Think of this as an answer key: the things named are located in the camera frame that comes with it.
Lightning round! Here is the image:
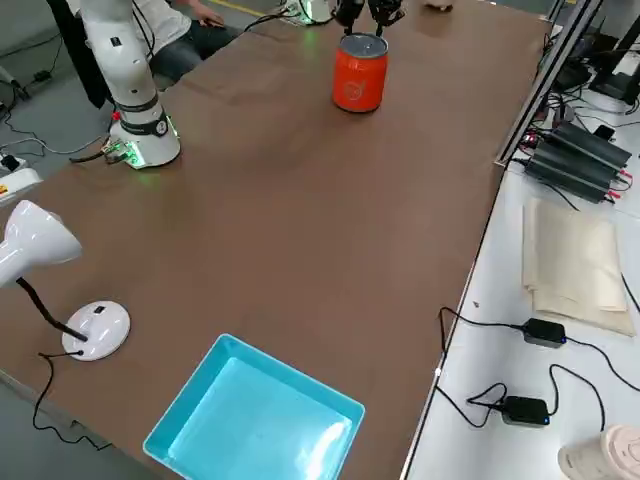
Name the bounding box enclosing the black monitor stand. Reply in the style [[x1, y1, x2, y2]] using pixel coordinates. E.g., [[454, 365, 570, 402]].
[[587, 0, 640, 106]]

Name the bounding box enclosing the aluminium frame post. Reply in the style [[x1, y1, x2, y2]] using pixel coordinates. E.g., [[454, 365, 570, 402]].
[[493, 0, 592, 169]]

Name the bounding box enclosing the black power adapter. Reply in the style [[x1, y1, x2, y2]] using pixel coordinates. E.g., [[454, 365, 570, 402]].
[[522, 318, 568, 346], [501, 395, 551, 426]]

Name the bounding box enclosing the black lamp cable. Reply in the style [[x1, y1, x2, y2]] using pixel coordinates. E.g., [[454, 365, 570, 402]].
[[32, 351, 114, 451]]

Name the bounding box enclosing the folded beige paper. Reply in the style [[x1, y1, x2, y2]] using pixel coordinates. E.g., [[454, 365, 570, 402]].
[[522, 197, 636, 337]]

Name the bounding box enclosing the person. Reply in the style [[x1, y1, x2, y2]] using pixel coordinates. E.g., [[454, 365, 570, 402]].
[[132, 0, 241, 85]]

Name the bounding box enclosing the white control box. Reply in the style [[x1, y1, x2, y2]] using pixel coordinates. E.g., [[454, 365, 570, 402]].
[[0, 167, 44, 207]]

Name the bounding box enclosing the black adapter cable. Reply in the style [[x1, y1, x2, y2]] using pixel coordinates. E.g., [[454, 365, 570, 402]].
[[432, 306, 640, 391], [433, 363, 609, 432]]

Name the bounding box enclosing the black hanging cloth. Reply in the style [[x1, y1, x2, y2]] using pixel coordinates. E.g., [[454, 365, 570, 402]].
[[47, 0, 109, 109]]

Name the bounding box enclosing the red can-shaped trash bin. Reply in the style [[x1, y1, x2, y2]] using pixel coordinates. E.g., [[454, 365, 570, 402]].
[[332, 33, 390, 114]]

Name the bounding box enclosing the cyan plastic tray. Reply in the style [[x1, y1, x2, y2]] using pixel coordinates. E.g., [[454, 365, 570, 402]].
[[143, 333, 366, 480]]

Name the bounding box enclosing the black base cable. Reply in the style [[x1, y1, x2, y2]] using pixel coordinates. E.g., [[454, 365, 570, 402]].
[[68, 148, 110, 164]]

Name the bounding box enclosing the white desk lamp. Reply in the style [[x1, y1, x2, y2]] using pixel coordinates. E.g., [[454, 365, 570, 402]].
[[0, 199, 132, 362]]

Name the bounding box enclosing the black finned power supply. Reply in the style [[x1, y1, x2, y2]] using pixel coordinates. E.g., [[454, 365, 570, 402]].
[[551, 121, 634, 174], [523, 143, 622, 204]]

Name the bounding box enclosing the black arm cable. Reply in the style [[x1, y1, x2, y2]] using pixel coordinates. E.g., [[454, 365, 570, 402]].
[[130, 0, 157, 54]]

